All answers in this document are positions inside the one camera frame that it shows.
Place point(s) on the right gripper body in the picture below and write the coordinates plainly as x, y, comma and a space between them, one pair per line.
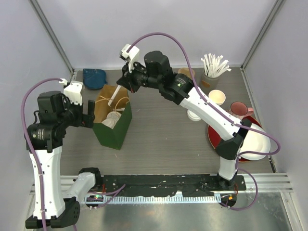
139, 78

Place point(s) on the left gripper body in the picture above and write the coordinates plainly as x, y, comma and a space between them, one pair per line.
72, 115

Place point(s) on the white cup lid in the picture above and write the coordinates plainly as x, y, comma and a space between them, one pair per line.
110, 122
113, 115

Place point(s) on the green paper bag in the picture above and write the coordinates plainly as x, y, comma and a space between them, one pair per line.
112, 138

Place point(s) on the single white straw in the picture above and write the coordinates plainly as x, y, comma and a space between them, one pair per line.
114, 95

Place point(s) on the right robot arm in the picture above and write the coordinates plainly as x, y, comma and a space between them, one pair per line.
182, 92

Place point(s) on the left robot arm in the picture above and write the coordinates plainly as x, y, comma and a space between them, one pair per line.
54, 208

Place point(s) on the blue ceramic dish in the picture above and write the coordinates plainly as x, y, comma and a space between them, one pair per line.
94, 79

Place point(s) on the cardboard cup carrier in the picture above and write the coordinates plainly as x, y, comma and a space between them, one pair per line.
186, 72

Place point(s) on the grey straw holder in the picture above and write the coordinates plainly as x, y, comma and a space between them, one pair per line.
209, 82

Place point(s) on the white wrapped straws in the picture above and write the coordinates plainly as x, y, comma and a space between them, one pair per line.
215, 66

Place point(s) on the stack of white lids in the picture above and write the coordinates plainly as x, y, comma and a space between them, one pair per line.
192, 116

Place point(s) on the stack of green cups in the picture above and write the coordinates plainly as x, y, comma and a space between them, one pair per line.
217, 96

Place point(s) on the red round tray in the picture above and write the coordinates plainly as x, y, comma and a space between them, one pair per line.
215, 139

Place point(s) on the pink speckled mug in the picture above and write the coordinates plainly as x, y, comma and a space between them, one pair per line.
240, 110

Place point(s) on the white plate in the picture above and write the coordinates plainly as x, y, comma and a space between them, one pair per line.
255, 142

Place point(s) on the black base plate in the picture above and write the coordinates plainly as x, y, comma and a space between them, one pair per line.
190, 185

